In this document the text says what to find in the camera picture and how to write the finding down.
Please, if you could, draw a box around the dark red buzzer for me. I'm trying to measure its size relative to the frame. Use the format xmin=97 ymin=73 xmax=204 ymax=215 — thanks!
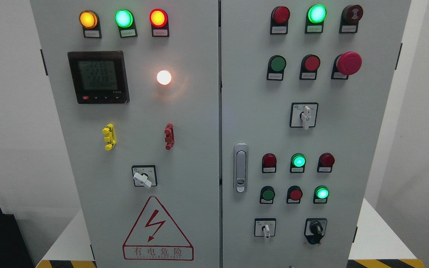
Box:
xmin=339 ymin=4 xmax=364 ymax=34

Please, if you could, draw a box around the red indicator lamp middle right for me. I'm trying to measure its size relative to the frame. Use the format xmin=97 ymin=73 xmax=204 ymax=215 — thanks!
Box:
xmin=317 ymin=153 xmax=335 ymax=173

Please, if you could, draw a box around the green indicator lamp top left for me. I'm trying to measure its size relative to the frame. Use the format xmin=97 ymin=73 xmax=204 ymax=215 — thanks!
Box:
xmin=115 ymin=9 xmax=138 ymax=38

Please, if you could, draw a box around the green indicator lamp middle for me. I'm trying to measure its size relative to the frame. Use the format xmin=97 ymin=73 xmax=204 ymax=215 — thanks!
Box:
xmin=290 ymin=153 xmax=306 ymax=173

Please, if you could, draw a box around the green push button upper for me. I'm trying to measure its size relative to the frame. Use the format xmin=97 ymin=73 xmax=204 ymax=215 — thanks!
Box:
xmin=267 ymin=55 xmax=286 ymax=81

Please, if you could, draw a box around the white glowing indicator lamp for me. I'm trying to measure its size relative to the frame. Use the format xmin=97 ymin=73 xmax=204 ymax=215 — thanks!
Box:
xmin=156 ymin=70 xmax=172 ymax=86

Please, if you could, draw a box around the right grey cabinet door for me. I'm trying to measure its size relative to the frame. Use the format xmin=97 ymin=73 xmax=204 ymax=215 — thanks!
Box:
xmin=221 ymin=0 xmax=411 ymax=268

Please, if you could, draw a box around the lit green push button lower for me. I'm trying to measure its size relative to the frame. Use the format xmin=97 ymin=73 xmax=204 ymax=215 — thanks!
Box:
xmin=313 ymin=185 xmax=329 ymax=204

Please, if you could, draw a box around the yellow terminal connector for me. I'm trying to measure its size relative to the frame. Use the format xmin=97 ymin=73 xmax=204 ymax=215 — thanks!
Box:
xmin=102 ymin=123 xmax=117 ymax=151

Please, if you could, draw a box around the left door white selector switch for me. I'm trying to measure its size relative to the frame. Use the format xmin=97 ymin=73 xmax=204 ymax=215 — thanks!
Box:
xmin=131 ymin=165 xmax=157 ymax=188

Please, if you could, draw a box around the left grey cabinet door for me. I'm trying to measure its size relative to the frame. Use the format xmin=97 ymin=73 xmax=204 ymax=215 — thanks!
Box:
xmin=30 ymin=0 xmax=220 ymax=268

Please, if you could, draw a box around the grey cabinet door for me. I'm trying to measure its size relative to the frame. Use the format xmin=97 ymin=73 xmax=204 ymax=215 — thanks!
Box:
xmin=30 ymin=0 xmax=220 ymax=268
xmin=221 ymin=0 xmax=411 ymax=268

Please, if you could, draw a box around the green indicator lamp top right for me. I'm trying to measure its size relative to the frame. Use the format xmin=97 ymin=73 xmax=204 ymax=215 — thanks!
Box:
xmin=305 ymin=4 xmax=327 ymax=34

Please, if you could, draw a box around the black digital power meter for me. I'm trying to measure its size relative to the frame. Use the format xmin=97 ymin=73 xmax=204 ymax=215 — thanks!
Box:
xmin=67 ymin=51 xmax=130 ymax=105

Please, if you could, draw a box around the black rotary selector switch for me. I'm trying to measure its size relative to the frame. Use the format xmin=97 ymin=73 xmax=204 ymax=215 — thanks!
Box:
xmin=304 ymin=218 xmax=328 ymax=245

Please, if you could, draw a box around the red indicator lamp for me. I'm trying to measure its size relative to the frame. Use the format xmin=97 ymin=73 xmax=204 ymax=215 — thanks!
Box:
xmin=261 ymin=153 xmax=277 ymax=173
xmin=317 ymin=153 xmax=335 ymax=173
xmin=270 ymin=6 xmax=290 ymax=35
xmin=149 ymin=9 xmax=170 ymax=37

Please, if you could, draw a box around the red push button lower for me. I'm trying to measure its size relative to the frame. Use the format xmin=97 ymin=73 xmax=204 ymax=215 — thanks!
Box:
xmin=286 ymin=185 xmax=303 ymax=204

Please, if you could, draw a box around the red indicator lamp middle left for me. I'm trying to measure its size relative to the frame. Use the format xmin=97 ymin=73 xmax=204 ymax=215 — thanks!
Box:
xmin=261 ymin=153 xmax=277 ymax=173

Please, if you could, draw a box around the silver door lock handle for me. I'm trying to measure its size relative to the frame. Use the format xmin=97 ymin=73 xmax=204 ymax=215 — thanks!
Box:
xmin=233 ymin=144 xmax=248 ymax=193

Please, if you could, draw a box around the yellow indicator lamp top left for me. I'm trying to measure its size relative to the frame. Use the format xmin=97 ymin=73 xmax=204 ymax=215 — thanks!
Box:
xmin=79 ymin=10 xmax=102 ymax=38

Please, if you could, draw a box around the white platform with hazard stripes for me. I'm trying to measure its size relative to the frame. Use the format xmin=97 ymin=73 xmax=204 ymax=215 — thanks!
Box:
xmin=37 ymin=200 xmax=424 ymax=268

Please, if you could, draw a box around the red indicator lamp top left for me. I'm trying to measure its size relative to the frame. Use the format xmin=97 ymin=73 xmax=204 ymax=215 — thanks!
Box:
xmin=149 ymin=9 xmax=170 ymax=37

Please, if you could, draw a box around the red emergency stop mushroom button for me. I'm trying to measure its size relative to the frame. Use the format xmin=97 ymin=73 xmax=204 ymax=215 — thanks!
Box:
xmin=331 ymin=51 xmax=362 ymax=80

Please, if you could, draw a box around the red terminal connector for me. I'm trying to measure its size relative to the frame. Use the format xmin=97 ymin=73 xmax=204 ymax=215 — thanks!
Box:
xmin=165 ymin=123 xmax=174 ymax=150

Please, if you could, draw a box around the upper right white selector switch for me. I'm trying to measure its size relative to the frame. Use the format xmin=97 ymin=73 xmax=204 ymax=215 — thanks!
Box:
xmin=289 ymin=102 xmax=319 ymax=130

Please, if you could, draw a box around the lower white selector switch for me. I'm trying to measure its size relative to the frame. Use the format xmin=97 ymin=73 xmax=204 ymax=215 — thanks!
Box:
xmin=254 ymin=218 xmax=276 ymax=244

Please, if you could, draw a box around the red indicator lamp top right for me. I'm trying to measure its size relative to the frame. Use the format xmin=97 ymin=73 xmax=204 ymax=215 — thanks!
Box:
xmin=270 ymin=6 xmax=290 ymax=35

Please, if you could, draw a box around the red push button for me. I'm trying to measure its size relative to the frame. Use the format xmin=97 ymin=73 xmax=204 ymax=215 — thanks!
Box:
xmin=286 ymin=185 xmax=303 ymax=204
xmin=299 ymin=54 xmax=321 ymax=80

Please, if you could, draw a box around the black box with antenna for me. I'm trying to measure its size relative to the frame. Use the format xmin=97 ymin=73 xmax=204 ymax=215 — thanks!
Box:
xmin=0 ymin=208 xmax=34 ymax=268

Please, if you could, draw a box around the red push button upper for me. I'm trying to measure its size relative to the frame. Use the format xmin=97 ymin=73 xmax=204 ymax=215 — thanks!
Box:
xmin=299 ymin=54 xmax=321 ymax=80

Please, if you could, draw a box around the green indicator lamp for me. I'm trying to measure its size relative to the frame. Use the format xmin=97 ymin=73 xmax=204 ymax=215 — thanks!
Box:
xmin=290 ymin=153 xmax=306 ymax=173
xmin=115 ymin=9 xmax=138 ymax=38
xmin=305 ymin=4 xmax=327 ymax=34

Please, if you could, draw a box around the red electric hazard warning sticker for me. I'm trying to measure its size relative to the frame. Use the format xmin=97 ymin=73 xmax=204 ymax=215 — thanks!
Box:
xmin=122 ymin=196 xmax=194 ymax=261

